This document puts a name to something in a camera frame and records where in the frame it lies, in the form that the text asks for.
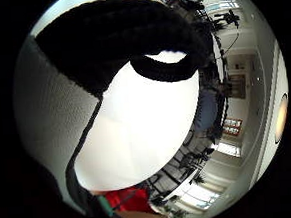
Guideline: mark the black camera on tripod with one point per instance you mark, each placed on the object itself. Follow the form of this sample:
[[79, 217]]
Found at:
[[230, 17]]

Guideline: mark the large bright window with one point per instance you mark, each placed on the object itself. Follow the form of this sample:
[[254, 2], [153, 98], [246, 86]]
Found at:
[[201, 196]]

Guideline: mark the green potted plant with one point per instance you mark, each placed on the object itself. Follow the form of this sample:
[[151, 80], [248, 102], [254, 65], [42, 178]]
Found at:
[[198, 179]]

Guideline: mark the round ceiling lamp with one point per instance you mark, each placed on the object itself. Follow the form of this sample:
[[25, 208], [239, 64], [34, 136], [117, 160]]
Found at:
[[281, 118]]

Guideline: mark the the person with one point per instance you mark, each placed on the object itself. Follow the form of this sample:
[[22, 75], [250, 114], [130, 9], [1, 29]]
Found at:
[[128, 197]]

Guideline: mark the black office chair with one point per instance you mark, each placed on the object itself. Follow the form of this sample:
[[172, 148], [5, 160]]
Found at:
[[196, 157]]

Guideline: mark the dark wooden door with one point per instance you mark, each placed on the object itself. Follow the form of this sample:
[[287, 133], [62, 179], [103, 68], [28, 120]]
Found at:
[[238, 86]]

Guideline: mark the red framed wall pictures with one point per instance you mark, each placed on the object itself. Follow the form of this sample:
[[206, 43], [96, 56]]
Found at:
[[232, 127]]

